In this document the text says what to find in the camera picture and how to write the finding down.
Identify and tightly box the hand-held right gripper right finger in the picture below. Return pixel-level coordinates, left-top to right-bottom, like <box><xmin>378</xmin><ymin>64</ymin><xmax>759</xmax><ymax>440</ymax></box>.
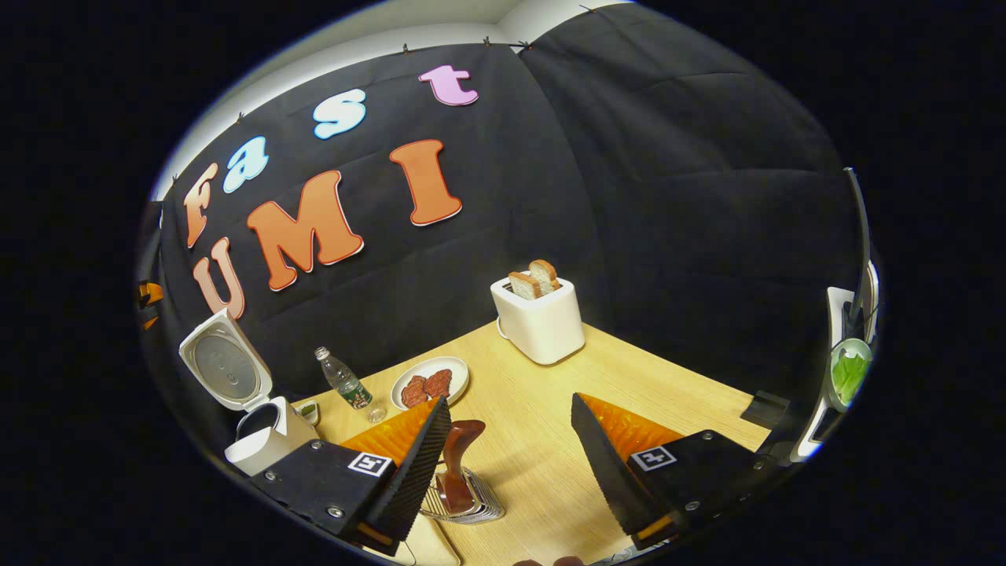
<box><xmin>570</xmin><ymin>391</ymin><xmax>779</xmax><ymax>551</ymax></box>

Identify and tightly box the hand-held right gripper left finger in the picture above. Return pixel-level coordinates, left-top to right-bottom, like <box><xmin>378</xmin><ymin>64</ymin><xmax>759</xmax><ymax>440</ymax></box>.
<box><xmin>248</xmin><ymin>395</ymin><xmax>453</xmax><ymax>557</ymax></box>

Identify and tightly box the brown wooden spoon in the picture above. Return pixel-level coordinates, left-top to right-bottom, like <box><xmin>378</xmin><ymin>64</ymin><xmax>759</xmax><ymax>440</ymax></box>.
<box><xmin>439</xmin><ymin>419</ymin><xmax>486</xmax><ymax>516</ymax></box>

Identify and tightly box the metal wire chopstick holder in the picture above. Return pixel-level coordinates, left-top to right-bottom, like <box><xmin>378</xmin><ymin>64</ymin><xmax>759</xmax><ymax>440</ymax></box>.
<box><xmin>420</xmin><ymin>464</ymin><xmax>506</xmax><ymax>525</ymax></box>

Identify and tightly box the white rice cooker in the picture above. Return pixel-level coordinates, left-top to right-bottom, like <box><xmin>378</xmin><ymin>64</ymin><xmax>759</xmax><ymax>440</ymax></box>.
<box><xmin>178</xmin><ymin>308</ymin><xmax>319</xmax><ymax>476</ymax></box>

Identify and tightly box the white round plate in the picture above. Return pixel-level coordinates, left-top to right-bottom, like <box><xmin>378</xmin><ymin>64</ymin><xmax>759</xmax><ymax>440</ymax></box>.
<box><xmin>391</xmin><ymin>356</ymin><xmax>471</xmax><ymax>411</ymax></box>

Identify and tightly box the clear plastic water bottle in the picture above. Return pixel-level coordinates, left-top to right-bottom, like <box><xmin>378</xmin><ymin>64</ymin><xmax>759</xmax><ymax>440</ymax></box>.
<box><xmin>314</xmin><ymin>346</ymin><xmax>387</xmax><ymax>423</ymax></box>

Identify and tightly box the white toaster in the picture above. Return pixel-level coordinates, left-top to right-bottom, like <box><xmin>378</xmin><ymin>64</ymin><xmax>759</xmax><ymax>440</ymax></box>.
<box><xmin>490</xmin><ymin>271</ymin><xmax>586</xmax><ymax>365</ymax></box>

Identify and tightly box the small black block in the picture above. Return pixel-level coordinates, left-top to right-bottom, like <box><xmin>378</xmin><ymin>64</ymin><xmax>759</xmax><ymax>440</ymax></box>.
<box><xmin>741</xmin><ymin>391</ymin><xmax>791</xmax><ymax>431</ymax></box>

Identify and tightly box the green bowl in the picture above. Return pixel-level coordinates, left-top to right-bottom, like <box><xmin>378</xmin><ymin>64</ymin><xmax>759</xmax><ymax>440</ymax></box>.
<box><xmin>829</xmin><ymin>338</ymin><xmax>873</xmax><ymax>413</ymax></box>

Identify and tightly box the black backdrop cloth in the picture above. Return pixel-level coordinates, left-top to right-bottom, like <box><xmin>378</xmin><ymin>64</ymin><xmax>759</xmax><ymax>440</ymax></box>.
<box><xmin>135</xmin><ymin>4</ymin><xmax>865</xmax><ymax>457</ymax></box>

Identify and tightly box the white device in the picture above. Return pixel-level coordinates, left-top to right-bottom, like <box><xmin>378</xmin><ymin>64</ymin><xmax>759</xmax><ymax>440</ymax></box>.
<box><xmin>792</xmin><ymin>287</ymin><xmax>879</xmax><ymax>462</ymax></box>

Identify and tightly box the dark grey bar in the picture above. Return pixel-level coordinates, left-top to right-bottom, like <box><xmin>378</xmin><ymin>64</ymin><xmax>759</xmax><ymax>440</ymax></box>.
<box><xmin>845</xmin><ymin>167</ymin><xmax>875</xmax><ymax>331</ymax></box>

